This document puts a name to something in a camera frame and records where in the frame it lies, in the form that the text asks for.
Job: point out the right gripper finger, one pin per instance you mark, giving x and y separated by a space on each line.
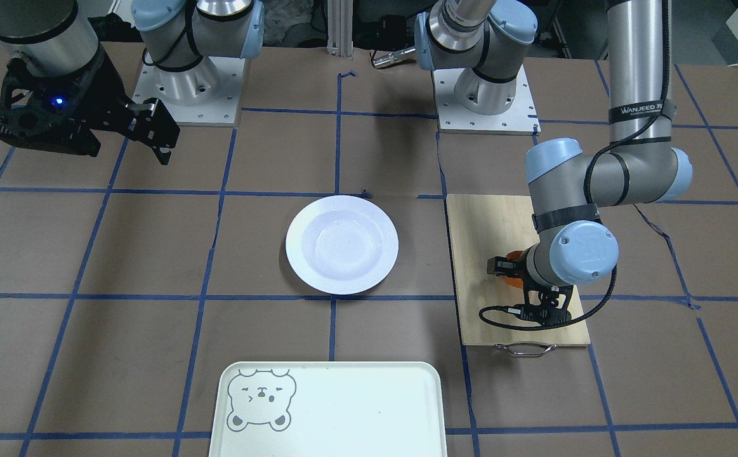
154 126

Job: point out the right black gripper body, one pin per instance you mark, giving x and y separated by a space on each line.
103 96

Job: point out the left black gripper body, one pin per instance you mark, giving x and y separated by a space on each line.
516 267

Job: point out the orange fruit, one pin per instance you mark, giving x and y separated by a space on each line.
514 277

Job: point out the white round plate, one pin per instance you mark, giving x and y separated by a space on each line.
342 245

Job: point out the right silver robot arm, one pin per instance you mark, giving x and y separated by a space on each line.
58 38

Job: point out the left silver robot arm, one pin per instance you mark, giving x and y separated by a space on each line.
488 40

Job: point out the cream bear tray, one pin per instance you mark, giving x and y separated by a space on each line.
335 408

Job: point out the wooden cutting board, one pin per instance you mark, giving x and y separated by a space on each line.
484 231

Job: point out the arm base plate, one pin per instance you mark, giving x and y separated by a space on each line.
208 95
466 104

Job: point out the aluminium frame post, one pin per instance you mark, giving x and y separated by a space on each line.
339 25

